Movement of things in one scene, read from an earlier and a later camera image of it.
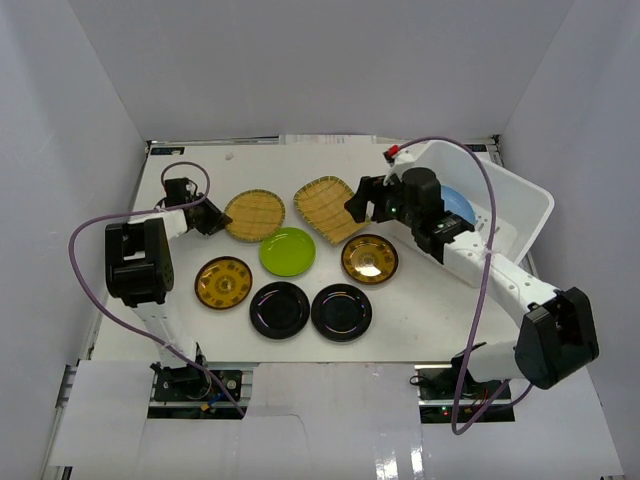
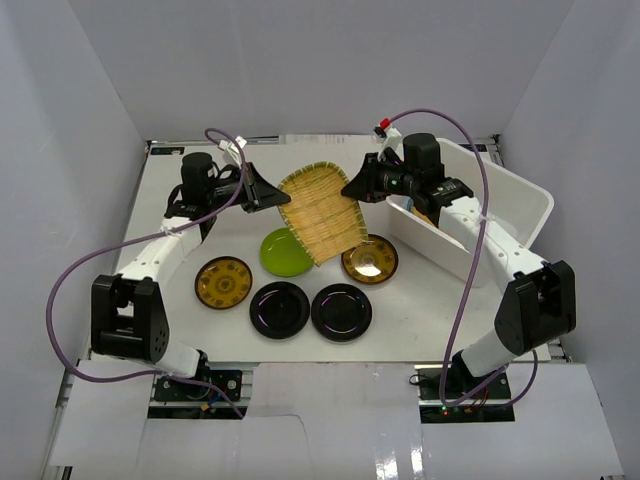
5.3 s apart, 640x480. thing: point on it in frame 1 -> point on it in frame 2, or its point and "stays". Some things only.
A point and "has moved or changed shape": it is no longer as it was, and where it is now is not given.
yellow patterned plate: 223,283 stays
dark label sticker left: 167,150 stays
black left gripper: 208,218 -> 251,186
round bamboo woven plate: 257,215 has moved or changed shape
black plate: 341,312 stays
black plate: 279,310 stays
